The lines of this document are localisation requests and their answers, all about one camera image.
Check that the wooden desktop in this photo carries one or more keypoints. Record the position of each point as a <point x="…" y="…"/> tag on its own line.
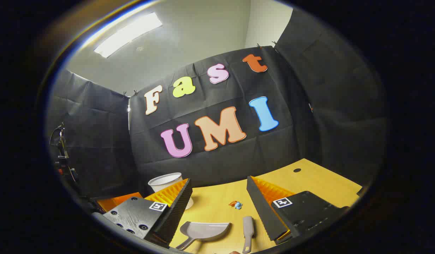
<point x="309" y="180"/>

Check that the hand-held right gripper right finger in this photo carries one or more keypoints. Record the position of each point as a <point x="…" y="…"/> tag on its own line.
<point x="261" y="211"/>

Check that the ceiling light panel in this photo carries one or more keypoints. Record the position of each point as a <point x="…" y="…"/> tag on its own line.
<point x="127" y="35"/>

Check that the orange paper scrap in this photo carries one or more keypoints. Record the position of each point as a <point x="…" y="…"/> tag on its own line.
<point x="232" y="203"/>

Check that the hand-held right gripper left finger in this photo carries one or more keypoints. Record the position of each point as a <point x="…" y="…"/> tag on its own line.
<point x="175" y="211"/>

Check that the white ribbed garbage bin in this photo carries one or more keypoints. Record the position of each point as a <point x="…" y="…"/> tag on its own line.
<point x="164" y="180"/>

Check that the small grey broom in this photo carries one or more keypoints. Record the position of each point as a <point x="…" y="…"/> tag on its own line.
<point x="248" y="229"/>

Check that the grey plastic dustpan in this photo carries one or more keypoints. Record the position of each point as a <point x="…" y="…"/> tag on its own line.
<point x="207" y="231"/>

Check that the blue paper scrap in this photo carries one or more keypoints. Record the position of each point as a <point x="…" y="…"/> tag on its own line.
<point x="238" y="205"/>

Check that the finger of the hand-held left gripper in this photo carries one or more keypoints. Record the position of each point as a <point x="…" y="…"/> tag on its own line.
<point x="113" y="203"/>

